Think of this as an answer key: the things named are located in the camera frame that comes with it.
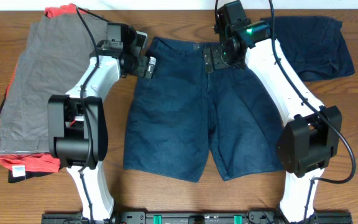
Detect red folded garment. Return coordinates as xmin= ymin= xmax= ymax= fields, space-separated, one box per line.
xmin=0 ymin=3 xmax=78 ymax=173

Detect navy blue shorts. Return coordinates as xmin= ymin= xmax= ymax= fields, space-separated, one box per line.
xmin=124 ymin=37 xmax=283 ymax=182

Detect grey folded shorts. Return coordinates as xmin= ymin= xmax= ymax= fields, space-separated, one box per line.
xmin=0 ymin=14 xmax=107 ymax=155

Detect folded dark navy garment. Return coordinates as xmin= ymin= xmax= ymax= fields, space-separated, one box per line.
xmin=274 ymin=16 xmax=355 ymax=82

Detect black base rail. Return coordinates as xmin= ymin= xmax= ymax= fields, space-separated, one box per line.
xmin=41 ymin=210 xmax=353 ymax=224

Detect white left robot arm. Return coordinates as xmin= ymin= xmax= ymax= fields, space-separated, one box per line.
xmin=42 ymin=47 xmax=157 ymax=223

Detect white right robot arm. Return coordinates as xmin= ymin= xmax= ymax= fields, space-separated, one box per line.
xmin=208 ymin=21 xmax=342 ymax=223

